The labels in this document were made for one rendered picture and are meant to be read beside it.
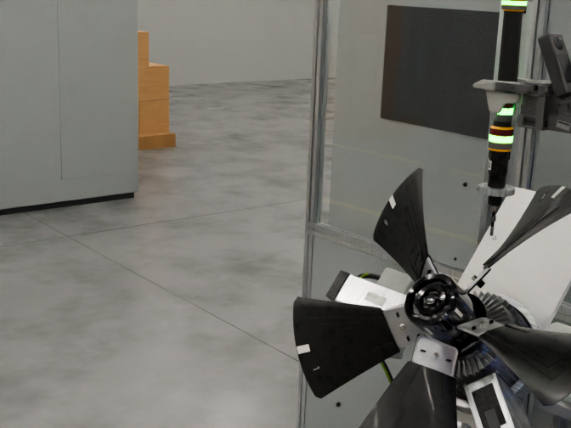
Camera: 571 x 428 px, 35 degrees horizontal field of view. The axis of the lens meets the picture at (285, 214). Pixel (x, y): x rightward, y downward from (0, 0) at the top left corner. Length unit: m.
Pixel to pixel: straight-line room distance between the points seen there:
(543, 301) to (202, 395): 2.38
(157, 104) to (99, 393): 6.10
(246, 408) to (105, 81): 3.92
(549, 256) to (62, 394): 2.65
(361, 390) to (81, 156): 4.60
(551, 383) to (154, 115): 8.54
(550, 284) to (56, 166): 5.63
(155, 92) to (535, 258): 8.06
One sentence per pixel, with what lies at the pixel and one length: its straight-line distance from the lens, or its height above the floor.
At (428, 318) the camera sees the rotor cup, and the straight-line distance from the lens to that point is 1.84.
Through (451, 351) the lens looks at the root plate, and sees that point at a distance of 1.89.
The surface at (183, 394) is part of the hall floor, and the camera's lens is 4.20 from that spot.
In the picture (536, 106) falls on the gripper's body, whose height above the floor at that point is 1.63.
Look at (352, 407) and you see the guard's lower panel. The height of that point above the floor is 0.39.
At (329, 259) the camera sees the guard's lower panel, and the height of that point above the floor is 0.89.
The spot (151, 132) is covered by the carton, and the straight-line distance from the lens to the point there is 9.98.
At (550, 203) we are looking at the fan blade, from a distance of 1.91.
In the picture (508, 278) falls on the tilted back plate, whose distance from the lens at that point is 2.15.
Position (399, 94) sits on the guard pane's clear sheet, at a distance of 2.88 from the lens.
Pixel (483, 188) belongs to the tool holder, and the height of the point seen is 1.47.
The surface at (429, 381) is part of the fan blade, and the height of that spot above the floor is 1.08.
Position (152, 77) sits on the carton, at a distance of 9.91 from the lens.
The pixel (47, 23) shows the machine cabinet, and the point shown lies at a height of 1.44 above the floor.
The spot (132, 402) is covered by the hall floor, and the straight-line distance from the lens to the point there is 4.14.
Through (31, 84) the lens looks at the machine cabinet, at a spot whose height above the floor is 0.99.
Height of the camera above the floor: 1.84
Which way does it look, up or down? 15 degrees down
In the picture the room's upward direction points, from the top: 2 degrees clockwise
